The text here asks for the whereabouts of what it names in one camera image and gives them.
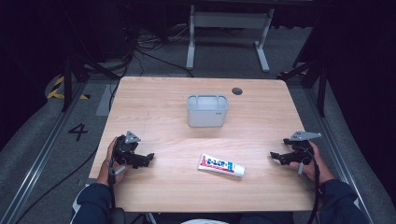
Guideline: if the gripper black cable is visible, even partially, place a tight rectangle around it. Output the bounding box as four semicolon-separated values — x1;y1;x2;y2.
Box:
106;158;118;210
305;146;322;224

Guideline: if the person's right hand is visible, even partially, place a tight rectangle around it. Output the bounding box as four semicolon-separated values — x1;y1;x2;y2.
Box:
289;141;336;185

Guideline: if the bundle of floor cables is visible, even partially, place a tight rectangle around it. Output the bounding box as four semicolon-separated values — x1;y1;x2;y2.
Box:
106;26;195;111

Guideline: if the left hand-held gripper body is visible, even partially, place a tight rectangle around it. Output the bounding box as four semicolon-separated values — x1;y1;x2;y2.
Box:
112;130;143;166

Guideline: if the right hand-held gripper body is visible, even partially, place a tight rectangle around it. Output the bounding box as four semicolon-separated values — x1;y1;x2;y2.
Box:
283;130;322;166

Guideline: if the white plastic container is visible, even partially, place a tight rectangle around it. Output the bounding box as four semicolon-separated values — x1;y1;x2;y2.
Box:
186;94;230;129

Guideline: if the white toothpaste tube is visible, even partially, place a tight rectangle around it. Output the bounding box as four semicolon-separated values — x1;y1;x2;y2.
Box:
197;152;247;178

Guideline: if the white metal stand frame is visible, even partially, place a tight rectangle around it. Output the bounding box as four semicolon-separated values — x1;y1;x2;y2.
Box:
185;4;276;74

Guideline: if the black metal stand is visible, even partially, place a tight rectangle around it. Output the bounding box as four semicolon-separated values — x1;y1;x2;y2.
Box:
59;50;121;113
276;57;329;119

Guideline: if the black floor cable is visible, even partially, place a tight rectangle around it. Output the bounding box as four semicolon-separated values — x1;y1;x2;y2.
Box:
13;147;99;224

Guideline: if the person's left hand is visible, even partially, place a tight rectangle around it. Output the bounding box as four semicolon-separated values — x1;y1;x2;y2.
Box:
95;135;133;188

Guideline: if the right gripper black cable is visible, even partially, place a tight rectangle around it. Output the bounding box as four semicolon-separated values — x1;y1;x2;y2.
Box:
305;146;322;224

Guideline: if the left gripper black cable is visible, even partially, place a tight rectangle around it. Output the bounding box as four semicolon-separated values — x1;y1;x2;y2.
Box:
106;158;118;210

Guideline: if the aluminium floor rail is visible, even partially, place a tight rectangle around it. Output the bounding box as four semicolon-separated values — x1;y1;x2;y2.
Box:
0;81;90;224
303;87;376;224

